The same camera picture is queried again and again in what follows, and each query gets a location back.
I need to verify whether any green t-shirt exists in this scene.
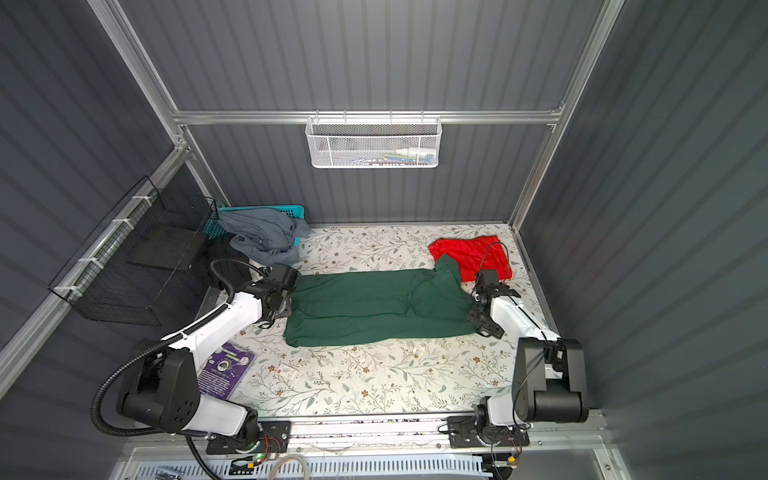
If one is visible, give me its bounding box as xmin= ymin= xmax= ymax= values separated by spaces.
xmin=284 ymin=256 xmax=476 ymax=347

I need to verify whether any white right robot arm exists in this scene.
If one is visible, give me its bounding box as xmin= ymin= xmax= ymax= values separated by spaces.
xmin=467 ymin=270 xmax=590 ymax=446

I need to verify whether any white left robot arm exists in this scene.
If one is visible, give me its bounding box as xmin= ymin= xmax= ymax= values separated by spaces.
xmin=116 ymin=264 xmax=300 ymax=447

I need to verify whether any folded red t-shirt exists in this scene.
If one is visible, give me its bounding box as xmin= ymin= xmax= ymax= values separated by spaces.
xmin=428 ymin=235 xmax=514 ymax=283

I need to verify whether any grey t-shirt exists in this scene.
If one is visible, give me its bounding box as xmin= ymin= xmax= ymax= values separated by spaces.
xmin=217 ymin=208 xmax=311 ymax=266

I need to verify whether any black t-shirt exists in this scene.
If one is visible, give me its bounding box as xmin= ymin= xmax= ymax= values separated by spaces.
xmin=200 ymin=234 xmax=251 ymax=290

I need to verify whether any teal plastic laundry basket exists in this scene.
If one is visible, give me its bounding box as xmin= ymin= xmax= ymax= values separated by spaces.
xmin=204 ymin=205 xmax=310 ymax=250

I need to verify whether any small white card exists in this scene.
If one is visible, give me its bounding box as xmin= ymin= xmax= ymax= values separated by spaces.
xmin=276 ymin=364 xmax=300 ymax=381

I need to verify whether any purple booklet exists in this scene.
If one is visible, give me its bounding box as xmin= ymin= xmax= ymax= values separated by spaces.
xmin=197 ymin=342 xmax=255 ymax=400

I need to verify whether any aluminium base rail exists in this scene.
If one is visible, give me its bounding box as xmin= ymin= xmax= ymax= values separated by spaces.
xmin=128 ymin=409 xmax=613 ymax=457

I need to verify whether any black wire mesh basket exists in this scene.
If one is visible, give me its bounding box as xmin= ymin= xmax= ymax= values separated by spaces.
xmin=48 ymin=178 xmax=216 ymax=329

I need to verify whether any white wire mesh basket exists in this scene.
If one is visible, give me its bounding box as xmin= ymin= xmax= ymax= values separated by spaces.
xmin=305 ymin=113 xmax=443 ymax=169

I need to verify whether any black corrugated cable conduit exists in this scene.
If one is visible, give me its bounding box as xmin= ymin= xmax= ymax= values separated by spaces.
xmin=89 ymin=257 xmax=268 ymax=480

